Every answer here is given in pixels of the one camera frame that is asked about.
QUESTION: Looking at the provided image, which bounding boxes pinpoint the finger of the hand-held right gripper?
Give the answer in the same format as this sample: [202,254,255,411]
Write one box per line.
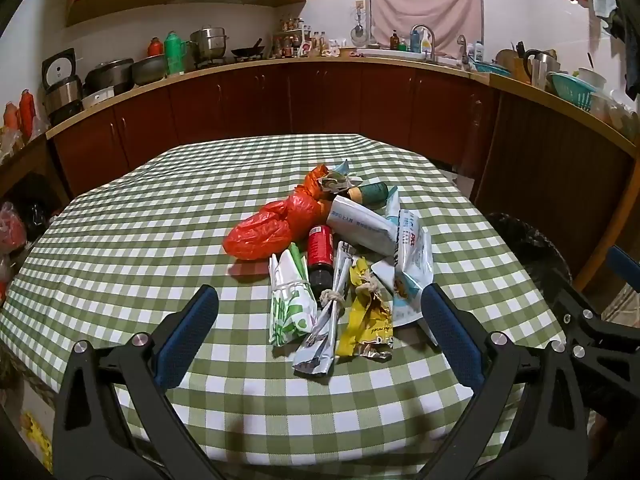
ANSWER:
[550,285,640,361]
[606,244,640,291]

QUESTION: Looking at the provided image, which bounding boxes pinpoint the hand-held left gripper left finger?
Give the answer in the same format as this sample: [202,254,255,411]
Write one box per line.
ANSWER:
[52,284,226,480]

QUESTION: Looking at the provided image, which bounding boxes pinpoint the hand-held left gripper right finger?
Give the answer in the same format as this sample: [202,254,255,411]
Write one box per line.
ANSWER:
[420,282,596,480]

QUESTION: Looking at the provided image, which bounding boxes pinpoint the yellow wrapper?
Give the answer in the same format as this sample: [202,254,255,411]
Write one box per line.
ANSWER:
[336,256,394,362]

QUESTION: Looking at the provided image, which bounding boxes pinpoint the white blue snack bag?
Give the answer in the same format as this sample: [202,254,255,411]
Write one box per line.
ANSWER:
[371,209,435,328]

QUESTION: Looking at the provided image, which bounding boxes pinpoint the bin with black liner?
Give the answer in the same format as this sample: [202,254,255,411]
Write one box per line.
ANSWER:
[486,211,574,306]

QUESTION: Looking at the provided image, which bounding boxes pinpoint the green white packet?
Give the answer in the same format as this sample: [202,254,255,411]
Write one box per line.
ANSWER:
[269,242,318,347]

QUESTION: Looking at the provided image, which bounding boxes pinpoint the silver packet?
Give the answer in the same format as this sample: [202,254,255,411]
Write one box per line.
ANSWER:
[291,241,357,378]

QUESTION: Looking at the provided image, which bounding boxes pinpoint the red plastic bag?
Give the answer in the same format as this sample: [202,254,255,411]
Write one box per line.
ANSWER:
[222,194,333,261]

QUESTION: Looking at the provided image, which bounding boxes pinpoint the white packet with blue print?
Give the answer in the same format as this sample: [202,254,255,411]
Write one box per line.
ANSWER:
[326,195,401,257]

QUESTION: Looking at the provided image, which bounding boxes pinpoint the red label dark bottle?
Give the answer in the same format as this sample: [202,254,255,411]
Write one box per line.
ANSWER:
[306,225,335,301]

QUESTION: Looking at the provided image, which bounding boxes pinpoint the green label dark bottle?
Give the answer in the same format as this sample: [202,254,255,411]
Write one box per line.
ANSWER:
[345,181,391,206]

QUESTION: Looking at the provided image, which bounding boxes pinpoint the green white wrapper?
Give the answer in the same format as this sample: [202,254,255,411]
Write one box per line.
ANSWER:
[320,170,363,196]

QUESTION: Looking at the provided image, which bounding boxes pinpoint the orange plastic bag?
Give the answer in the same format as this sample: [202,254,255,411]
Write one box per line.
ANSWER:
[302,164,331,201]

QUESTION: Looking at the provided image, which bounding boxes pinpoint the green checked tablecloth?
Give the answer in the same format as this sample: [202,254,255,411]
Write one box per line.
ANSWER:
[0,132,573,480]

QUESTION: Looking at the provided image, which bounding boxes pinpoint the wooden counter partition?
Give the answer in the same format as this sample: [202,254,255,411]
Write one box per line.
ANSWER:
[472,72,640,281]

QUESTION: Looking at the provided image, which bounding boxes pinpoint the large teal basket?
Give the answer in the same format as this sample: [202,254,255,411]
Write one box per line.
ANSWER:
[547,71,598,110]

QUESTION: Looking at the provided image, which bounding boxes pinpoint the white bowl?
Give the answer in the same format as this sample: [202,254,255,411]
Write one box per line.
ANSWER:
[577,67,608,88]

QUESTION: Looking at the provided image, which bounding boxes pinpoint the steel kettle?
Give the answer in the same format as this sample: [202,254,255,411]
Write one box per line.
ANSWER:
[522,49,561,88]

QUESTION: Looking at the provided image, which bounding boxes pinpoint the dark hanging clothes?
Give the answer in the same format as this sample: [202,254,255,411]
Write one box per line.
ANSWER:
[610,5,640,101]

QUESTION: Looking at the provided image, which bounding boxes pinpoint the small teal basket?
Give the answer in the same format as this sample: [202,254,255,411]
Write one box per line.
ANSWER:
[472,60,513,78]

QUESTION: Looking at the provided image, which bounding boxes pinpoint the dark red base cabinets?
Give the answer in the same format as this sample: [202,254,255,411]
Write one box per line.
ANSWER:
[47,57,501,198]

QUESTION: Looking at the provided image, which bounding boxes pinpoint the grey cooking pot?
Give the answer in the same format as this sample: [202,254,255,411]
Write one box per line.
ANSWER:
[131,55,168,86]

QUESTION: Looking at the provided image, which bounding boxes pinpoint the black cooking pot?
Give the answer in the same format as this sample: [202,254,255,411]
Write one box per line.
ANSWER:
[84,58,135,96]

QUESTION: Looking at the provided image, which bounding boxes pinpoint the orange plastic bottle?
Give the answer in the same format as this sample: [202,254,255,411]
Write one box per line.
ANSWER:
[19,89,37,133]

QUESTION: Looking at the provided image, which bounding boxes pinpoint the steel rice cooker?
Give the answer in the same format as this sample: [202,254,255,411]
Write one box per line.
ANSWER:
[41,48,85,123]

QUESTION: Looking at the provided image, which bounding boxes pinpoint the green thermos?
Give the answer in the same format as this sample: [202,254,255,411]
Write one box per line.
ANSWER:
[165,31,187,76]

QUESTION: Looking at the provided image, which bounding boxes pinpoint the black wok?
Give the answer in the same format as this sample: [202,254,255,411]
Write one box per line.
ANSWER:
[231,38,266,59]

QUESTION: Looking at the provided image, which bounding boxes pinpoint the tall curved steel faucet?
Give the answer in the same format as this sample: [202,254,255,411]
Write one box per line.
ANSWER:
[411,23,437,58]

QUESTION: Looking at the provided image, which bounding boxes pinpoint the steel steamer pot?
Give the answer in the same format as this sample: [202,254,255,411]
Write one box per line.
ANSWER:
[189,26,231,63]

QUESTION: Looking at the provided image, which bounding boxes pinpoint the hanging steel ladle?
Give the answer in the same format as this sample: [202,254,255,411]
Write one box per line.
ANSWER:
[350,2,368,47]

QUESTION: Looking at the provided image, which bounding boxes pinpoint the row of seasoning bottles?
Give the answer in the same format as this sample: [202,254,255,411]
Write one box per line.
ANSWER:
[272,16,333,58]

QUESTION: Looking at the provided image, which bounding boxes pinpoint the pink window curtain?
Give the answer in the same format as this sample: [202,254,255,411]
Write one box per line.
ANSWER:
[371,0,483,58]

